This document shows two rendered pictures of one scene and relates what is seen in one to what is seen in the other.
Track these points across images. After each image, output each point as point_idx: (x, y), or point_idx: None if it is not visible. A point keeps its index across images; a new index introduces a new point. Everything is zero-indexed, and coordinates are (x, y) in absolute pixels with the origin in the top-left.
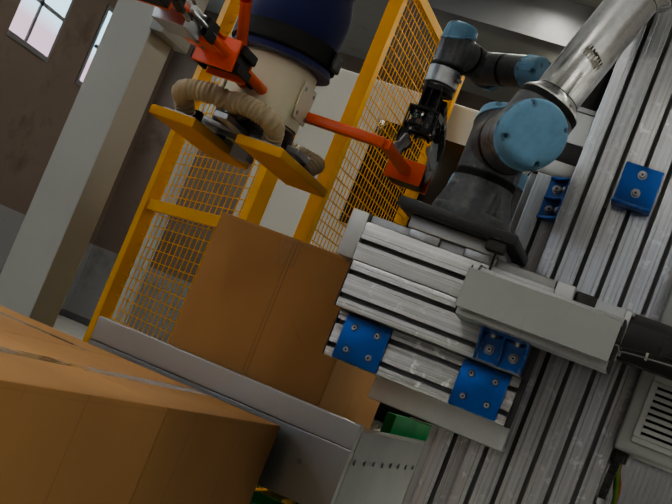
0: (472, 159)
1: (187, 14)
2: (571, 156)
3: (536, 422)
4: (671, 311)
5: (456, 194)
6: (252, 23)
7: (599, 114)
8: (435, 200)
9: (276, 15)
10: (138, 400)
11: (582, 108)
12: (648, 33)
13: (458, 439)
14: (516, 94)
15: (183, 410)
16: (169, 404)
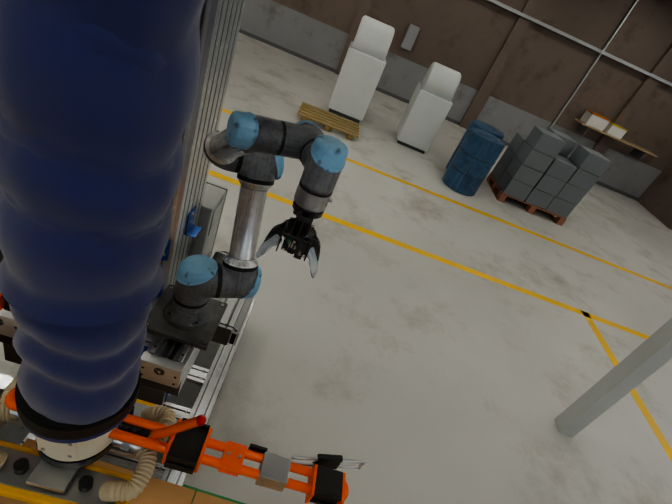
0: (205, 300)
1: (299, 462)
2: None
3: None
4: (204, 247)
5: (204, 317)
6: (121, 416)
7: (181, 208)
8: (191, 326)
9: (133, 391)
10: (221, 502)
11: None
12: (194, 155)
13: None
14: (244, 275)
15: (179, 485)
16: (181, 492)
